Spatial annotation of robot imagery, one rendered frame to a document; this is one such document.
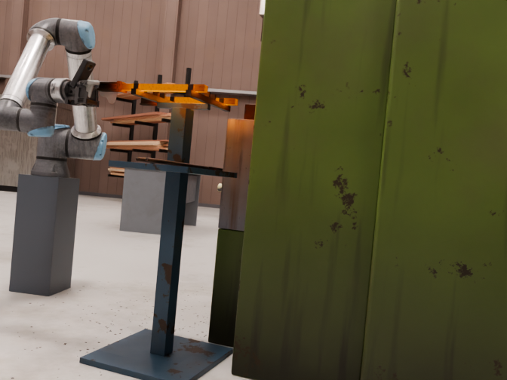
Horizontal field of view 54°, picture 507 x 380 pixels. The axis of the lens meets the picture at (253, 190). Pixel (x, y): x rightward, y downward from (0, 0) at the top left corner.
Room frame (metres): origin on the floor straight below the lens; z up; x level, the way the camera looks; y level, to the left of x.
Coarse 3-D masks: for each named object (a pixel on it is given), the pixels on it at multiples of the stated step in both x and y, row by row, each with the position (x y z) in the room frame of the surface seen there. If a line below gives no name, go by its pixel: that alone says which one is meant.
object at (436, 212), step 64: (448, 0) 1.41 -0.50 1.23; (448, 64) 1.41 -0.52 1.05; (384, 128) 1.47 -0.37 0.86; (448, 128) 1.40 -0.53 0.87; (384, 192) 1.45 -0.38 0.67; (448, 192) 1.40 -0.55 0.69; (384, 256) 1.45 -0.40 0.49; (448, 256) 1.39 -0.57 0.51; (384, 320) 1.44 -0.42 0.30; (448, 320) 1.39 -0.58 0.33
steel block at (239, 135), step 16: (240, 128) 1.98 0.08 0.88; (240, 144) 1.98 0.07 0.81; (224, 160) 2.00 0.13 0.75; (240, 160) 1.98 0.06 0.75; (240, 176) 1.98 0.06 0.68; (224, 192) 2.00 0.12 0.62; (240, 192) 1.98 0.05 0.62; (224, 208) 2.00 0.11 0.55; (240, 208) 1.97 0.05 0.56; (224, 224) 1.99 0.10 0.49; (240, 224) 1.97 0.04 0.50
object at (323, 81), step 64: (320, 0) 1.63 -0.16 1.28; (384, 0) 1.57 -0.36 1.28; (320, 64) 1.62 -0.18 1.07; (384, 64) 1.56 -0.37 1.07; (256, 128) 1.68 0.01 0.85; (320, 128) 1.62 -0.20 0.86; (256, 192) 1.68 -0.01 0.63; (320, 192) 1.61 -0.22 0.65; (256, 256) 1.67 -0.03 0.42; (320, 256) 1.60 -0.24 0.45; (256, 320) 1.67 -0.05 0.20; (320, 320) 1.60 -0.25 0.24
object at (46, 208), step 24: (24, 192) 2.50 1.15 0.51; (48, 192) 2.48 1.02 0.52; (72, 192) 2.62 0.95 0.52; (24, 216) 2.49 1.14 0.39; (48, 216) 2.48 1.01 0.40; (72, 216) 2.65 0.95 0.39; (24, 240) 2.49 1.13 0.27; (48, 240) 2.48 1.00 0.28; (72, 240) 2.67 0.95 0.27; (24, 264) 2.49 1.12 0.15; (48, 264) 2.47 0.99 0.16; (24, 288) 2.49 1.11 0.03; (48, 288) 2.47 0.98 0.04
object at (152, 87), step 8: (104, 88) 1.75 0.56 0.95; (112, 88) 1.75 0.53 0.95; (120, 88) 1.72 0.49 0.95; (128, 88) 1.72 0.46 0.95; (144, 88) 1.69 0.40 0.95; (152, 88) 1.68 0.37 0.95; (160, 88) 1.67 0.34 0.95; (168, 88) 1.66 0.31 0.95; (176, 88) 1.65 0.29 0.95; (184, 88) 1.64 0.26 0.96; (200, 88) 1.61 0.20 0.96
